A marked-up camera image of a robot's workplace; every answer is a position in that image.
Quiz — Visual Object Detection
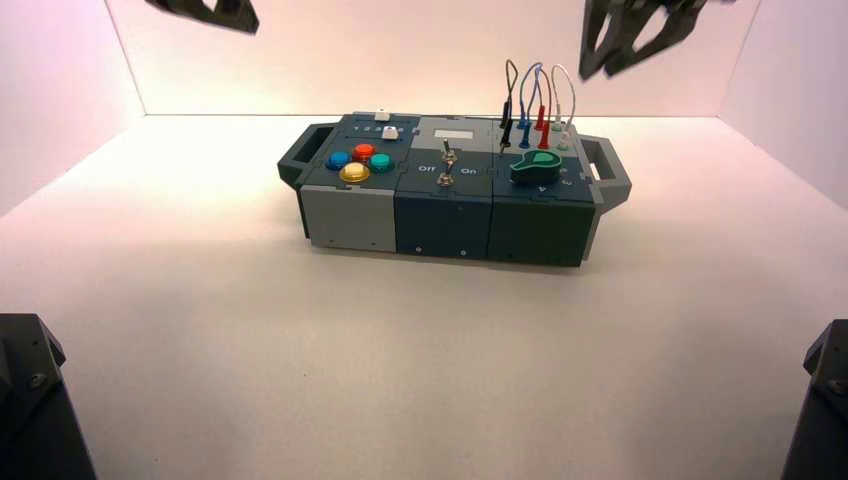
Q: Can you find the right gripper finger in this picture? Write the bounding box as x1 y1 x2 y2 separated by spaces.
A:
604 0 710 77
578 0 629 82

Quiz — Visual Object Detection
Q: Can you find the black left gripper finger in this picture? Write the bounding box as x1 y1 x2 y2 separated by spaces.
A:
145 0 261 36

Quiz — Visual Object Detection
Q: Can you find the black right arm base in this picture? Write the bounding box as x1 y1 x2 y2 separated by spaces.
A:
781 319 848 480

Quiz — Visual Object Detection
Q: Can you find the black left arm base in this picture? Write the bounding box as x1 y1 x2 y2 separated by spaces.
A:
0 313 98 480

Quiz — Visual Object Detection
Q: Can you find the green rotary knob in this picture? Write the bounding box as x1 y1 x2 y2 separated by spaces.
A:
510 149 564 186

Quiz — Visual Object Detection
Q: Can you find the grey and teal control box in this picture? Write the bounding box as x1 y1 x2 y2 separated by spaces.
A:
276 111 633 268

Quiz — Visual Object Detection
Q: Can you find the blue jumper wire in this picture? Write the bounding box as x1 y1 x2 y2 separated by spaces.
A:
517 62 545 150

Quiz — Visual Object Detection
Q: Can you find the black jumper wire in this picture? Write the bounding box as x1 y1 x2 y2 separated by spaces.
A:
500 59 519 155

